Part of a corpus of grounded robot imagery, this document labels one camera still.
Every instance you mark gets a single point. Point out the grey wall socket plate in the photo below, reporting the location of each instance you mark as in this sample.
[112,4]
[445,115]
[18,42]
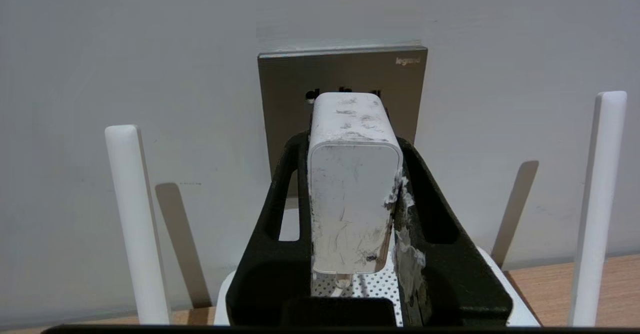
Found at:
[290,94]

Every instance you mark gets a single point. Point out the white power adapter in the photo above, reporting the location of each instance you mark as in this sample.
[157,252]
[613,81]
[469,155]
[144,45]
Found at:
[352,199]

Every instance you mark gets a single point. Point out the white router with antennas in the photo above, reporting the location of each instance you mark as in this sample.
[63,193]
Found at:
[135,224]

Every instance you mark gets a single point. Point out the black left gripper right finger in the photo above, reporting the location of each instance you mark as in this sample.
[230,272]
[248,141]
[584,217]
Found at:
[455,279]

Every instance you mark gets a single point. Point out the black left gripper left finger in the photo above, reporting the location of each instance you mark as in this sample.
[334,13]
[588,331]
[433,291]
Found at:
[270,264]

